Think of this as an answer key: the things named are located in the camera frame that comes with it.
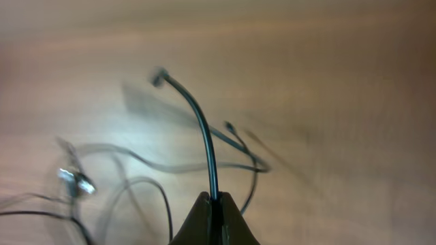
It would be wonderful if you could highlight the thick black usb cable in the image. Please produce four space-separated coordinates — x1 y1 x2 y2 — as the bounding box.
149 67 219 201

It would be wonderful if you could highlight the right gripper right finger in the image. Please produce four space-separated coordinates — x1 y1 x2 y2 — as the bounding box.
220 192 260 245

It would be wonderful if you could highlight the black usb-c cable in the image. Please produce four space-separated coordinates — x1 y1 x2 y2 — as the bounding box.
56 120 272 215

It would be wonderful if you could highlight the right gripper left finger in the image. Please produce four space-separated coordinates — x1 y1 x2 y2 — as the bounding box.
169 192 211 245

